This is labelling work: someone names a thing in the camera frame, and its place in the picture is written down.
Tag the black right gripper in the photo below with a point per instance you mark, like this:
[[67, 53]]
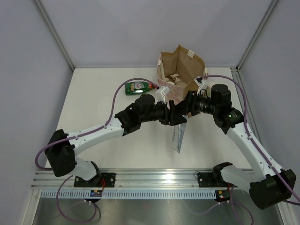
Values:
[[189, 106]]

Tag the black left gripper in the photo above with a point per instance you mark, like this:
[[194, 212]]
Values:
[[170, 116]]

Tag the silver toothpaste tube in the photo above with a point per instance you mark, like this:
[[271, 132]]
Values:
[[177, 137]]

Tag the beige pump lotion bottle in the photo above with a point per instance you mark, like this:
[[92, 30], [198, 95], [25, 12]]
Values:
[[178, 81]]

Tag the pale green bottle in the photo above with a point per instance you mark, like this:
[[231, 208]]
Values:
[[168, 81]]

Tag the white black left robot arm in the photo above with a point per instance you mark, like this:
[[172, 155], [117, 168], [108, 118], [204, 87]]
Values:
[[62, 154]]

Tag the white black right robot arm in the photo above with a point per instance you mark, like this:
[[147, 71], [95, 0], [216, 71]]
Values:
[[270, 183]]

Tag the brown canvas bag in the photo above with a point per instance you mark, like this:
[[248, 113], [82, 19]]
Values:
[[183, 62]]

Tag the green dish soap bottle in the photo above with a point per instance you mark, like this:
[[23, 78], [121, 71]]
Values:
[[135, 88]]

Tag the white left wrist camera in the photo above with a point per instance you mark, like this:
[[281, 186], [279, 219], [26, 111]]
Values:
[[161, 94]]

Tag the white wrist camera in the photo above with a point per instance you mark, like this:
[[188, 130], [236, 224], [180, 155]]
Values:
[[161, 94], [202, 84]]

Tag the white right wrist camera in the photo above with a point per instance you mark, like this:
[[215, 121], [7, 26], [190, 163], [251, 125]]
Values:
[[202, 84]]

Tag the aluminium right side rail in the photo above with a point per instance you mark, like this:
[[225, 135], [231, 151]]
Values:
[[244, 101]]

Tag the aluminium rail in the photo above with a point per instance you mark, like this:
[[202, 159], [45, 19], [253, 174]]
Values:
[[126, 179], [244, 101]]

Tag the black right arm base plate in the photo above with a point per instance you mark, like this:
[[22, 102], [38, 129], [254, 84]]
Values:
[[211, 180]]

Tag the aluminium front rail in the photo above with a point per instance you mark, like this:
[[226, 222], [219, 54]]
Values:
[[126, 179]]

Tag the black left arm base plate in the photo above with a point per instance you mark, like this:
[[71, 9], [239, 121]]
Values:
[[107, 179]]

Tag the white slotted cable duct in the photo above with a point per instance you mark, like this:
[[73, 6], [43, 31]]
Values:
[[130, 194]]

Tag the aluminium right corner post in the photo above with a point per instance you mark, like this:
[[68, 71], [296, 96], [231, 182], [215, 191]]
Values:
[[263, 22]]

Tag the aluminium corner post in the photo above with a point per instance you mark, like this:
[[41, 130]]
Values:
[[263, 22], [50, 26]]

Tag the aluminium left corner post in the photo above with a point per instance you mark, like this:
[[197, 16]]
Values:
[[50, 26]]

